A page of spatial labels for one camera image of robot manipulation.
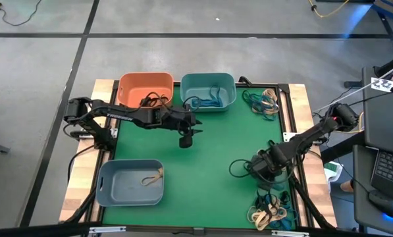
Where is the white patterned tag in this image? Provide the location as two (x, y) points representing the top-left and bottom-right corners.
(370, 76), (393, 93)

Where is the white rod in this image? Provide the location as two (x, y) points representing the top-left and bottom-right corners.
(313, 58), (393, 114)

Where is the white green shoe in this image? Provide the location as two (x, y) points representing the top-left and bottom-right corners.
(323, 161), (344, 184)

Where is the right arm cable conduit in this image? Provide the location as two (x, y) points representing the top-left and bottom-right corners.
(288, 164), (337, 230)

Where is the black camera gantry frame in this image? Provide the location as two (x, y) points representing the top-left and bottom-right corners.
(0, 223), (393, 237)

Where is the black stand leg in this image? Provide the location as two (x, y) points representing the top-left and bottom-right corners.
(343, 49), (393, 90)

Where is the thin blue rubber band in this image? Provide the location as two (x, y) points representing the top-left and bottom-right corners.
(250, 101), (279, 122)

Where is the grey-blue plastic basket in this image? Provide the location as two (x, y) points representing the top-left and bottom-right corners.
(95, 159), (165, 207)

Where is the blue metal frame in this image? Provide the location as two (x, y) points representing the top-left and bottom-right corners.
(372, 0), (393, 24)

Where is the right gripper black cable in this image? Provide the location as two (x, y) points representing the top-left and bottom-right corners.
(228, 159), (259, 179)

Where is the green table mat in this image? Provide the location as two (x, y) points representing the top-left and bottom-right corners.
(102, 84), (298, 230)

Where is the dark laptop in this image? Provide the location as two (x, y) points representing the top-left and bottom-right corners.
(362, 65), (393, 207)

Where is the person's leg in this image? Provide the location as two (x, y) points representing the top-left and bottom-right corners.
(340, 179), (355, 194)

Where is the black computer mouse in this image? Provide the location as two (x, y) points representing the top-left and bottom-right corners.
(367, 190), (393, 219)

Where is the thin black rubber band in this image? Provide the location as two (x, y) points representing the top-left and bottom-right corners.
(255, 189), (273, 211)

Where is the black aluminium table frame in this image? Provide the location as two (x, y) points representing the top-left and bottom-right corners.
(84, 80), (315, 231)

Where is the teal plastic basket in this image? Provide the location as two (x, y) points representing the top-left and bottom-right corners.
(180, 72), (238, 113)

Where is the wide blue rubber band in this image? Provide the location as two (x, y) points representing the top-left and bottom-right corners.
(192, 97), (224, 109)

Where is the black floor tape strip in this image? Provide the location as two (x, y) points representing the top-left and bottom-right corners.
(0, 32), (392, 40)
(18, 0), (101, 228)

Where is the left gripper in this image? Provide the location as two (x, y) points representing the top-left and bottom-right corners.
(158, 109), (204, 149)

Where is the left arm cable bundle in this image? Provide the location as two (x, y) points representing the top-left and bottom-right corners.
(64, 144), (100, 225)

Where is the black desk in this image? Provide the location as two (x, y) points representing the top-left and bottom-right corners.
(353, 65), (393, 237)

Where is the orange plastic basket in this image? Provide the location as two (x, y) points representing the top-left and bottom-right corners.
(118, 72), (175, 113)

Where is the tan rubber band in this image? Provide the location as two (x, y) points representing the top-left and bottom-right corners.
(260, 98), (280, 115)
(262, 88), (278, 103)
(140, 167), (165, 187)
(250, 210), (273, 230)
(265, 197), (288, 220)

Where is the thin teal rubber band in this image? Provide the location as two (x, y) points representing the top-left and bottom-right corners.
(242, 90), (266, 115)

